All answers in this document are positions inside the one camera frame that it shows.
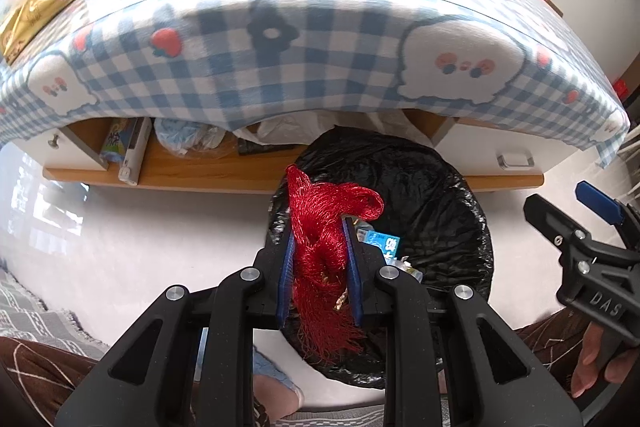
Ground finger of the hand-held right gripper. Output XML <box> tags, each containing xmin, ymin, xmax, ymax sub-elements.
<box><xmin>575</xmin><ymin>181</ymin><xmax>640</xmax><ymax>253</ymax></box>
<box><xmin>523</xmin><ymin>193</ymin><xmax>592</xmax><ymax>260</ymax></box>

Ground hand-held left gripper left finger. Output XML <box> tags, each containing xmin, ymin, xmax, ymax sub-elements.
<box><xmin>54</xmin><ymin>227</ymin><xmax>297</xmax><ymax>427</ymax></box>

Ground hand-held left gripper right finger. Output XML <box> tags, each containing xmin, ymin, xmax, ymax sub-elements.
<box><xmin>341</xmin><ymin>216</ymin><xmax>583</xmax><ymax>427</ymax></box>

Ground red tassel ornament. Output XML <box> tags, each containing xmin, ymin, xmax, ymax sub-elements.
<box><xmin>285</xmin><ymin>164</ymin><xmax>386</xmax><ymax>365</ymax></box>

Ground black lined trash bin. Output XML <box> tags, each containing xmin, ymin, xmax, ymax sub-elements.
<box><xmin>265</xmin><ymin>124</ymin><xmax>496</xmax><ymax>390</ymax></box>

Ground person's right hand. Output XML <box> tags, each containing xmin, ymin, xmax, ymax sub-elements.
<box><xmin>570</xmin><ymin>322</ymin><xmax>626</xmax><ymax>399</ymax></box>

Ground blue printed carton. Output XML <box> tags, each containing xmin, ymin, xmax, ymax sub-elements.
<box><xmin>364</xmin><ymin>228</ymin><xmax>405</xmax><ymax>259</ymax></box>

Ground person's right leg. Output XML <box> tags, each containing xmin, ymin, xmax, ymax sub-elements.
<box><xmin>515</xmin><ymin>309</ymin><xmax>591</xmax><ymax>403</ymax></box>

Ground person's leg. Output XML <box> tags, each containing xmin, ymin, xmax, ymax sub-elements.
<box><xmin>515</xmin><ymin>309</ymin><xmax>591</xmax><ymax>403</ymax></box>
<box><xmin>0</xmin><ymin>334</ymin><xmax>101</xmax><ymax>427</ymax></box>

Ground wooden coffee table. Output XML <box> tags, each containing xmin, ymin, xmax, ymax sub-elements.
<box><xmin>42</xmin><ymin>109</ymin><xmax>576</xmax><ymax>192</ymax></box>

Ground white plastic bag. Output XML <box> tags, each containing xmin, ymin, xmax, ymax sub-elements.
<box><xmin>232</xmin><ymin>109</ymin><xmax>431</xmax><ymax>150</ymax></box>

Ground blue plastic bag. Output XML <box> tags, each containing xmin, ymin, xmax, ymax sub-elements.
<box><xmin>153</xmin><ymin>117</ymin><xmax>226</xmax><ymax>158</ymax></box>

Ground white power strip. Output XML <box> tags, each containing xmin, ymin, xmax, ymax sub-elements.
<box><xmin>118</xmin><ymin>117</ymin><xmax>152</xmax><ymax>186</ymax></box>

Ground blue checked tablecloth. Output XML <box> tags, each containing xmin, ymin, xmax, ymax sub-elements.
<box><xmin>0</xmin><ymin>0</ymin><xmax>632</xmax><ymax>168</ymax></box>

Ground colourful box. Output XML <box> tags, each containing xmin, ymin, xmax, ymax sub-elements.
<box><xmin>99</xmin><ymin>117</ymin><xmax>135</xmax><ymax>165</ymax></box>

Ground grey patterned rug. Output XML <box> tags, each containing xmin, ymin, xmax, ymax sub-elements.
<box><xmin>0</xmin><ymin>264</ymin><xmax>108</xmax><ymax>358</ymax></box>

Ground white drawer with knob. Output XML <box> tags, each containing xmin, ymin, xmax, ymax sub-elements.
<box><xmin>10</xmin><ymin>119</ymin><xmax>108</xmax><ymax>170</ymax></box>

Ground person's left leg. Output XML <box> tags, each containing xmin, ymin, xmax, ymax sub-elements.
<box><xmin>0</xmin><ymin>334</ymin><xmax>101</xmax><ymax>427</ymax></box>

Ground gold tissue pack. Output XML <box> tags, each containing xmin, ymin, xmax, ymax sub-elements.
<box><xmin>0</xmin><ymin>0</ymin><xmax>83</xmax><ymax>60</ymax></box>

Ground white drawer with metal handle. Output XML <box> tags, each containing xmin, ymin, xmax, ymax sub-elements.
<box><xmin>432</xmin><ymin>117</ymin><xmax>576</xmax><ymax>180</ymax></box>

